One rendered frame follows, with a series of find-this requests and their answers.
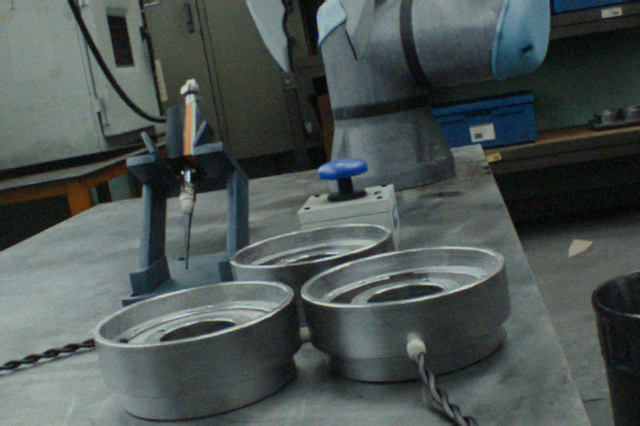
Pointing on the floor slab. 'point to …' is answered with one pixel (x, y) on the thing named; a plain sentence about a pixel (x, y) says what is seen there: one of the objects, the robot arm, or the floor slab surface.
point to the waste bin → (620, 343)
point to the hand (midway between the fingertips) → (319, 47)
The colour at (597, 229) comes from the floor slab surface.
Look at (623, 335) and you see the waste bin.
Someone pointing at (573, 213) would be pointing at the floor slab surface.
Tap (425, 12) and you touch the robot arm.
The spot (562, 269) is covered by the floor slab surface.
